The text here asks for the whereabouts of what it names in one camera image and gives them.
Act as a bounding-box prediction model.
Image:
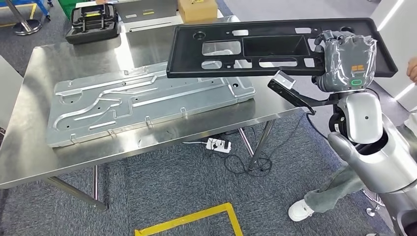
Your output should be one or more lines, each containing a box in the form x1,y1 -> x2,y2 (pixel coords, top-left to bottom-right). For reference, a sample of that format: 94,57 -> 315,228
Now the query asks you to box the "person's right hand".
406,57 -> 417,84

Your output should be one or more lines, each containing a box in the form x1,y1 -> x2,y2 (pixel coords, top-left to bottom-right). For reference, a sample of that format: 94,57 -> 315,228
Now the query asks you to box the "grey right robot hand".
311,29 -> 378,94

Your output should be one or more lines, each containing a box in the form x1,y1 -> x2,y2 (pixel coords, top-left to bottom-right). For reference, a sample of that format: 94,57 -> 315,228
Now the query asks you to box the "long black plastic part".
166,17 -> 399,79

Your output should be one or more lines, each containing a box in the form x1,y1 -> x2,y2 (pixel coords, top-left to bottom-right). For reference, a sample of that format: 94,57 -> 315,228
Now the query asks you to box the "steel workbench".
0,15 -> 302,212

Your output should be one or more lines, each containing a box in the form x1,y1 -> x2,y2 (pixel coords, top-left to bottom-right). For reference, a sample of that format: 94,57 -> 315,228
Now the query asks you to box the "white pillar with light strip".
369,0 -> 417,112

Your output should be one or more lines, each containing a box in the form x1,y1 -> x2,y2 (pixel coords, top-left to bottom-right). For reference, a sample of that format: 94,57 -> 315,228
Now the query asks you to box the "person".
288,57 -> 417,223

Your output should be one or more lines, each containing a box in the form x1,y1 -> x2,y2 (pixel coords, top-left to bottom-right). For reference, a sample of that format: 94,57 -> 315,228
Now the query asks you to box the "white power strip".
205,138 -> 232,154

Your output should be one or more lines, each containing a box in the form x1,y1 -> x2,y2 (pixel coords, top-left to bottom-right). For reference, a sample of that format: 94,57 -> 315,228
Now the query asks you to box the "brown cardboard box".
177,0 -> 218,24

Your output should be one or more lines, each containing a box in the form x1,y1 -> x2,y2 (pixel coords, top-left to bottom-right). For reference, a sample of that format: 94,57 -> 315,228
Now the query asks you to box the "stamped sheet metal panel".
45,61 -> 257,149

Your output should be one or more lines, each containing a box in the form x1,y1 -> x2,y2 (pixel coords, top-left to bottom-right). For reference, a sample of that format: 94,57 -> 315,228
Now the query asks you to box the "yellow floor tape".
134,202 -> 244,236

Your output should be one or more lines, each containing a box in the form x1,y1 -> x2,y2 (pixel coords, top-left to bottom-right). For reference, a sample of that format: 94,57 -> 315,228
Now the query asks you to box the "black crate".
65,3 -> 120,46

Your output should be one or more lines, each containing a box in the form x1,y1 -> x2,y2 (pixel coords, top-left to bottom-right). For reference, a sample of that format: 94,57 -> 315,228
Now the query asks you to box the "green plastic crate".
58,0 -> 78,21

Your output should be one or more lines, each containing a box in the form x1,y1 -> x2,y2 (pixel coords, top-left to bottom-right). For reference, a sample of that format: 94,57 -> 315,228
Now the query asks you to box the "blue metal cart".
0,0 -> 54,21

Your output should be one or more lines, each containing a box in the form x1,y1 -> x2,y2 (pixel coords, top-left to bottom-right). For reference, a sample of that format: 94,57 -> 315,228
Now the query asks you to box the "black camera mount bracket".
267,78 -> 340,115

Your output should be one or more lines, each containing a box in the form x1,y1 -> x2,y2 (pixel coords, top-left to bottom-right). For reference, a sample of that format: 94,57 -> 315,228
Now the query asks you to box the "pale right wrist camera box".
273,70 -> 297,90

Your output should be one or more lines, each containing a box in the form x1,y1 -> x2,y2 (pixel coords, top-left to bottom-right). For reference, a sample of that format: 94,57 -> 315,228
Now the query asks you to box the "black floor cable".
208,112 -> 313,178

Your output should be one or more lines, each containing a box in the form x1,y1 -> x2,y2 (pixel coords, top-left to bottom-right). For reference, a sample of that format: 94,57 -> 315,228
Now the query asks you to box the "chrome stanchion post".
3,0 -> 43,36

